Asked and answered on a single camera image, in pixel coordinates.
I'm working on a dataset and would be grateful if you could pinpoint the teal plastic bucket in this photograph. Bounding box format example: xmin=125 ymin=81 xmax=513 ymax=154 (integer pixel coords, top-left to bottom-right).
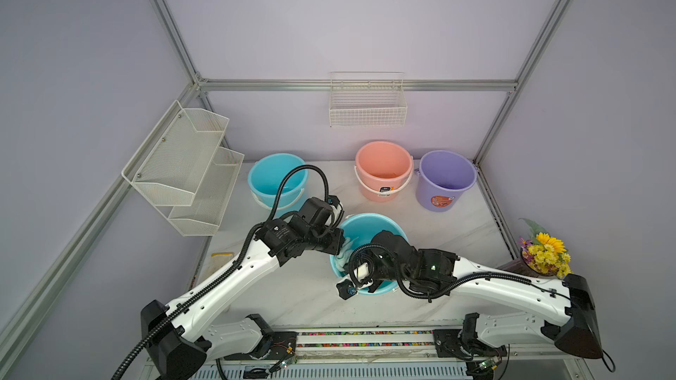
xmin=329 ymin=213 xmax=410 ymax=297
xmin=248 ymin=153 xmax=308 ymax=214

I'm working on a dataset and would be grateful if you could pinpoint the mint green microfiber cloth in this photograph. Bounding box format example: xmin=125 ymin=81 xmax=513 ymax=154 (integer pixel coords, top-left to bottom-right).
xmin=330 ymin=237 xmax=364 ymax=277

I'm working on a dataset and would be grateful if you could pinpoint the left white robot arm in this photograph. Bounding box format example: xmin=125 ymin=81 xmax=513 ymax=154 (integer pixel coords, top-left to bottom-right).
xmin=126 ymin=195 xmax=345 ymax=379

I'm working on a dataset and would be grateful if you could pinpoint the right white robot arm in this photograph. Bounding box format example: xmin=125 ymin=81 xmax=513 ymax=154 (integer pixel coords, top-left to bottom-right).
xmin=336 ymin=230 xmax=605 ymax=359

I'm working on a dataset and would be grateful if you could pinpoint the pink plastic bucket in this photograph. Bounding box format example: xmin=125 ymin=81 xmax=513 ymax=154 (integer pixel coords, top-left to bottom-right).
xmin=354 ymin=141 xmax=414 ymax=202

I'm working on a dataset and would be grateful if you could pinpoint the purple plastic bucket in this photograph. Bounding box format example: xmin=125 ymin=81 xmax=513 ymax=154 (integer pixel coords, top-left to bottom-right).
xmin=415 ymin=150 xmax=477 ymax=213

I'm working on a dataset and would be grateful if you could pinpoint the white mesh two-tier shelf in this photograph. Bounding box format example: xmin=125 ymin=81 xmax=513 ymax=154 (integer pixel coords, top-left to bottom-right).
xmin=121 ymin=101 xmax=245 ymax=237

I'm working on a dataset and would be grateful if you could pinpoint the yellow artificial flower bouquet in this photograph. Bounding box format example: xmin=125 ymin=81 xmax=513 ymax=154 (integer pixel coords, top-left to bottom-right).
xmin=520 ymin=218 xmax=572 ymax=280

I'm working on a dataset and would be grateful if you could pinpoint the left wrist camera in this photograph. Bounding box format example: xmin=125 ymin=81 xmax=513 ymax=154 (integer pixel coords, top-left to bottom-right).
xmin=327 ymin=195 xmax=344 ymax=220

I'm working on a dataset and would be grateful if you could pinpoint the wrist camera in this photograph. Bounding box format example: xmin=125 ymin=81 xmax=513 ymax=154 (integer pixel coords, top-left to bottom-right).
xmin=336 ymin=263 xmax=373 ymax=300
xmin=327 ymin=195 xmax=344 ymax=220

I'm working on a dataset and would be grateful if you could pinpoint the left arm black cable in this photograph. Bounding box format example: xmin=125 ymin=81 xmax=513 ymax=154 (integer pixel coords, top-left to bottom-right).
xmin=110 ymin=164 xmax=331 ymax=380

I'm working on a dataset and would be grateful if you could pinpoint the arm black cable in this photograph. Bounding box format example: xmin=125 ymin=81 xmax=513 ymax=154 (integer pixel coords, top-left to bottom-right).
xmin=110 ymin=164 xmax=331 ymax=380
xmin=345 ymin=242 xmax=616 ymax=373

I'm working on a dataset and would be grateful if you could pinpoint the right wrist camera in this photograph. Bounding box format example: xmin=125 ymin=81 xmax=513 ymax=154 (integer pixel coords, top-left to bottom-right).
xmin=336 ymin=263 xmax=373 ymax=300

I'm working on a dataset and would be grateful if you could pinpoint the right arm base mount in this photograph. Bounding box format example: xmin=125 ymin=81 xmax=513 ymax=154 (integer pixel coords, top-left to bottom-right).
xmin=432 ymin=312 xmax=507 ymax=362

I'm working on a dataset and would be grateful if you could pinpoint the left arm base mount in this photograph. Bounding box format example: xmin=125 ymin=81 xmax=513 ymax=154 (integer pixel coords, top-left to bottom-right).
xmin=227 ymin=314 xmax=298 ymax=361

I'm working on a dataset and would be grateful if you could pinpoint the white wire wall basket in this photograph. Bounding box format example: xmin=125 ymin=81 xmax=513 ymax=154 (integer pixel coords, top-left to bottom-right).
xmin=328 ymin=71 xmax=408 ymax=128

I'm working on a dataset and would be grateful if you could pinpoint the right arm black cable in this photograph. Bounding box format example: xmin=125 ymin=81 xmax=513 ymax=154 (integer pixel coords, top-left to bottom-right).
xmin=345 ymin=242 xmax=616 ymax=373

